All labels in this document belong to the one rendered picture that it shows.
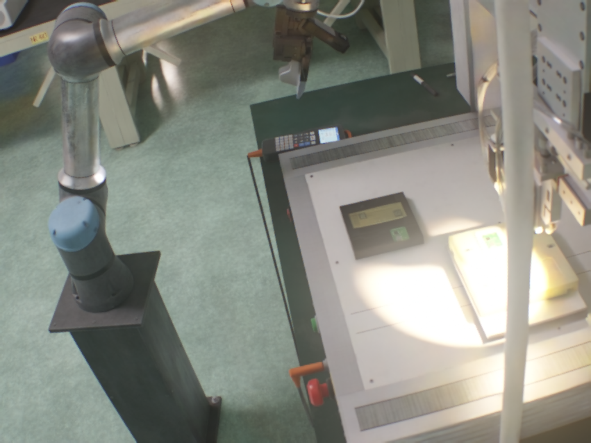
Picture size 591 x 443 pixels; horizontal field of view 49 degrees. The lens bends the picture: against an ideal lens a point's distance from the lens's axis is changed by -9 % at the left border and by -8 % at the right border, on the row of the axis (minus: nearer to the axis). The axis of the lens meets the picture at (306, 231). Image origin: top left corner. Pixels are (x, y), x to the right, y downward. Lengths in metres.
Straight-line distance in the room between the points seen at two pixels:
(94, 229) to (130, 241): 1.30
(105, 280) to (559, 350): 0.99
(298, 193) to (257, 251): 1.25
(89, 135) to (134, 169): 1.71
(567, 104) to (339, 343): 0.49
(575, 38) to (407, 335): 0.51
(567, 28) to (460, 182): 0.60
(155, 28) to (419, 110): 0.72
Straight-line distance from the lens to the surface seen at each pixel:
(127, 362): 1.70
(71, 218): 1.51
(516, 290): 0.64
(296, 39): 1.47
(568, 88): 0.75
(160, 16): 1.28
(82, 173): 1.58
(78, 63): 1.32
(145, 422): 1.90
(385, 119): 1.68
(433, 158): 1.35
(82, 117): 1.51
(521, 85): 0.51
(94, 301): 1.59
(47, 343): 2.54
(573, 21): 0.73
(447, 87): 1.80
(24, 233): 3.15
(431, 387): 0.95
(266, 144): 1.62
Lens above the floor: 1.62
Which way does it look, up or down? 39 degrees down
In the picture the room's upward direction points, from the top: 12 degrees counter-clockwise
